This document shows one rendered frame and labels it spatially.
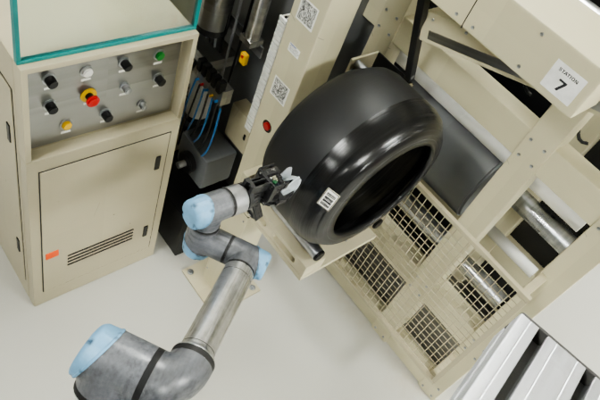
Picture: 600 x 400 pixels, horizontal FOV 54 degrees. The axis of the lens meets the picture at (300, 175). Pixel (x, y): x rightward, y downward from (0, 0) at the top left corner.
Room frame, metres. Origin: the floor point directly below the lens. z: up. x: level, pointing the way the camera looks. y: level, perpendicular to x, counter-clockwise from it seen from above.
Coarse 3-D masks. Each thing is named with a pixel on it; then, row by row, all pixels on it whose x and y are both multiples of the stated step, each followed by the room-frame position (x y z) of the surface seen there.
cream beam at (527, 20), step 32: (448, 0) 1.55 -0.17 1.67; (480, 0) 1.51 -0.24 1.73; (512, 0) 1.47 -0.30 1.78; (544, 0) 1.53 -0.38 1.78; (576, 0) 1.62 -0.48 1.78; (480, 32) 1.48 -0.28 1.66; (512, 32) 1.44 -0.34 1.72; (544, 32) 1.41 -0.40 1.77; (576, 32) 1.44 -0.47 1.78; (512, 64) 1.41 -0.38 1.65; (544, 64) 1.38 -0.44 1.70; (576, 64) 1.35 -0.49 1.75; (544, 96) 1.35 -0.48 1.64; (576, 96) 1.32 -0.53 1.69
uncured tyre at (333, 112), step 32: (320, 96) 1.29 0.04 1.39; (352, 96) 1.31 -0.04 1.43; (384, 96) 1.34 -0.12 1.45; (416, 96) 1.43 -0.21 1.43; (288, 128) 1.22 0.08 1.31; (320, 128) 1.22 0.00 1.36; (352, 128) 1.22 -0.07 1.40; (384, 128) 1.24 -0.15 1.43; (416, 128) 1.31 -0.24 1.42; (288, 160) 1.17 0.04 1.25; (320, 160) 1.15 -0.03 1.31; (352, 160) 1.15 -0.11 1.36; (384, 160) 1.20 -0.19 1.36; (416, 160) 1.54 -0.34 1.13; (320, 192) 1.10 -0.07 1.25; (352, 192) 1.14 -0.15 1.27; (384, 192) 1.49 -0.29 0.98; (320, 224) 1.09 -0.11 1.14; (352, 224) 1.34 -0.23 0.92
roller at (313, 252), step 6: (276, 210) 1.28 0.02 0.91; (282, 216) 1.26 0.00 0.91; (288, 228) 1.24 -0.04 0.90; (294, 234) 1.22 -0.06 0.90; (300, 240) 1.20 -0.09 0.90; (306, 246) 1.19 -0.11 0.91; (312, 246) 1.19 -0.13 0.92; (318, 246) 1.20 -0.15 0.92; (312, 252) 1.18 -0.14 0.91; (318, 252) 1.18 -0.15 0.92; (324, 252) 1.20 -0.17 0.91; (312, 258) 1.17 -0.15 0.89; (318, 258) 1.17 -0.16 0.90
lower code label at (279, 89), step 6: (276, 78) 1.48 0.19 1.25; (276, 84) 1.48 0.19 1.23; (282, 84) 1.46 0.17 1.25; (270, 90) 1.48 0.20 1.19; (276, 90) 1.47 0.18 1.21; (282, 90) 1.46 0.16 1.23; (288, 90) 1.44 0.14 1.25; (276, 96) 1.47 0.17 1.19; (282, 96) 1.45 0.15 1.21; (282, 102) 1.45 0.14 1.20
